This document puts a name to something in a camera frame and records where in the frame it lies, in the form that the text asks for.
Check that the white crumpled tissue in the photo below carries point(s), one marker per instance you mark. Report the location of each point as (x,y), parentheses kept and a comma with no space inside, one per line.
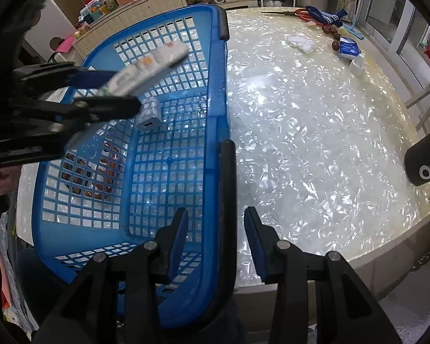
(301,43)

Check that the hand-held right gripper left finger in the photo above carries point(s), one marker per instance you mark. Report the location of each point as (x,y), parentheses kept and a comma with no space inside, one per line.
(177,247)

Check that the blue tissue pack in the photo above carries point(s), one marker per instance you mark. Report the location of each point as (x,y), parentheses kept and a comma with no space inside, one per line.
(348,48)

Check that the black bottle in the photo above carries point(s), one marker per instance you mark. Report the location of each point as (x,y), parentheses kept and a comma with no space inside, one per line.
(426,161)

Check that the blue knitted glove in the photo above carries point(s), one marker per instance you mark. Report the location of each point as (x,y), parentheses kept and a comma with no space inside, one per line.
(322,15)

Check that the sliding glass door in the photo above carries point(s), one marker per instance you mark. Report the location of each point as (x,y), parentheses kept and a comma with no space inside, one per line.
(390,3)

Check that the pink cloth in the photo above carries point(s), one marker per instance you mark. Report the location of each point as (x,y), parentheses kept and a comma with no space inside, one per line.
(66,44)

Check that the small white container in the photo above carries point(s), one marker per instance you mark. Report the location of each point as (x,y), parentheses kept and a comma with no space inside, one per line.
(357,65)

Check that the cream tufted sideboard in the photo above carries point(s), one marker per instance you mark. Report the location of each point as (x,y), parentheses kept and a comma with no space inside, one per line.
(129,19)

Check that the pile of colourful packets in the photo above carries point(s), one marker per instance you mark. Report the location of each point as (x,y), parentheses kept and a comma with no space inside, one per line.
(98,7)

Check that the blue plastic basket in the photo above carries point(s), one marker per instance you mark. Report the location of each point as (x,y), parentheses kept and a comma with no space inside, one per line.
(215,79)

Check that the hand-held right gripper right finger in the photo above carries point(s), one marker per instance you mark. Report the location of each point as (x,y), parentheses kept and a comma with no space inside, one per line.
(254,247)

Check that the person's left hand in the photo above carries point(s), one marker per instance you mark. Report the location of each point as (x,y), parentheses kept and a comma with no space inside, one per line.
(3,182)

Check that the white charger adapter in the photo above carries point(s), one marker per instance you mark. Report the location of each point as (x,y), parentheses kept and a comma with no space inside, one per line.
(148,114)

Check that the white remote control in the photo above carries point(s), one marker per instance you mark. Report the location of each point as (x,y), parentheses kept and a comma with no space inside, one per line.
(157,61)

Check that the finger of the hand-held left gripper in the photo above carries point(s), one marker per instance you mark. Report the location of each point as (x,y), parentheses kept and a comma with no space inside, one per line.
(93,79)
(107,109)

